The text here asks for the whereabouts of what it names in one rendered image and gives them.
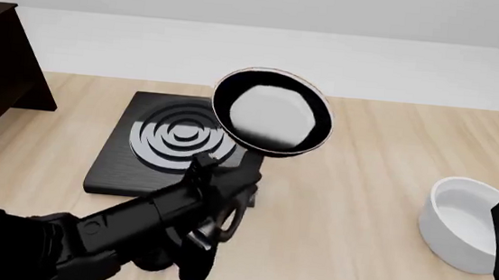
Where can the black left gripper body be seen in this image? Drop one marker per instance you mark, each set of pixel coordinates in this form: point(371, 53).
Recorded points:
point(196, 261)

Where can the white round bowl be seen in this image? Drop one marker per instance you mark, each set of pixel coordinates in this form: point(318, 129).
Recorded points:
point(454, 229)

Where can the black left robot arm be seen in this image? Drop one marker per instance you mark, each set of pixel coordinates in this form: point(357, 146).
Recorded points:
point(87, 231)

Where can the round black stove knob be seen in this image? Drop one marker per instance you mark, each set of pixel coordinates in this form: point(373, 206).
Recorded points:
point(155, 261)

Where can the flat black stove plate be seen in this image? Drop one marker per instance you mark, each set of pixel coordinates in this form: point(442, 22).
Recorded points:
point(130, 156)

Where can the black frying pan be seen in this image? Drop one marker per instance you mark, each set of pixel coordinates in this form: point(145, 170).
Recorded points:
point(274, 115)

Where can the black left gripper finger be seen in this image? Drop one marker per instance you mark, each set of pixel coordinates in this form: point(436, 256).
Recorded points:
point(234, 181)

